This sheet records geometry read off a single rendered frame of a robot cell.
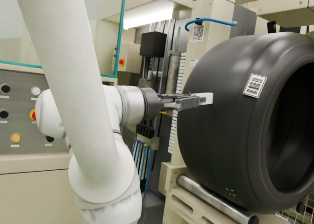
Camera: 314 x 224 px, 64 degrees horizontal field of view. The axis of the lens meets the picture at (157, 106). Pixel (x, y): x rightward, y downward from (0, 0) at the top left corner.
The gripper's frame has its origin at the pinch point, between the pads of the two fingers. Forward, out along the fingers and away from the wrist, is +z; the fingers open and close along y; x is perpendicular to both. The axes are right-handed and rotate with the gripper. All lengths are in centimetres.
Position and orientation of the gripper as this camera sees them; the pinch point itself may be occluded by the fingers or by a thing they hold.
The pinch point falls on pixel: (202, 98)
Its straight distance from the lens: 70.4
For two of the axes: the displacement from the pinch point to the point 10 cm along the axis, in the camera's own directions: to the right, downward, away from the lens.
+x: -0.2, 9.9, 1.7
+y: -5.5, -1.5, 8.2
